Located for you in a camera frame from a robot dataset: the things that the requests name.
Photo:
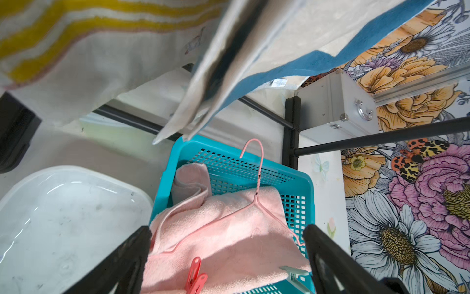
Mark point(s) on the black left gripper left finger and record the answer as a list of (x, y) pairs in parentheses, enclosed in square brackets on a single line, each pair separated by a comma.
[(122, 271)]

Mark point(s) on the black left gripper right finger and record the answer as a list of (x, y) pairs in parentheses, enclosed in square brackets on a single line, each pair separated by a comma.
[(335, 272)]

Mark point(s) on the red clothespin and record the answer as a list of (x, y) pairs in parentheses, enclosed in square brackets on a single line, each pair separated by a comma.
[(195, 280)]

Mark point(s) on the pink towel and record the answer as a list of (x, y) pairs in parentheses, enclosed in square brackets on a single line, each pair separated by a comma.
[(239, 254)]

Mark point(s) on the pink wire hanger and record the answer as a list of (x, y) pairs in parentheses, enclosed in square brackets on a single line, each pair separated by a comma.
[(255, 203)]

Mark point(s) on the black clothes rack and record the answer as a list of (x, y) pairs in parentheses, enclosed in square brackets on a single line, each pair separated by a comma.
[(19, 124)]

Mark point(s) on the teal plastic basket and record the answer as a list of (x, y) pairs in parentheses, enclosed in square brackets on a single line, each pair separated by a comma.
[(228, 173)]

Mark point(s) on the mint clothespin on pink towel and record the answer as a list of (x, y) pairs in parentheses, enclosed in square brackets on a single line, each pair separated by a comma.
[(294, 275)]

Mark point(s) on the white plastic tray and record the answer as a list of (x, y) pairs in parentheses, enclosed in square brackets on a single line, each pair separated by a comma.
[(59, 223)]

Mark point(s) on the silver aluminium case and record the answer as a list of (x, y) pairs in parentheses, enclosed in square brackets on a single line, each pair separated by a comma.
[(336, 108)]

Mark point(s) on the yellow striped towel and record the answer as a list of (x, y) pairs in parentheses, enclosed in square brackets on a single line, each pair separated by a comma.
[(64, 59)]

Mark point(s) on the blue and beige towel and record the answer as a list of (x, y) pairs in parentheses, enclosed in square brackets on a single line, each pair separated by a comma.
[(259, 41)]

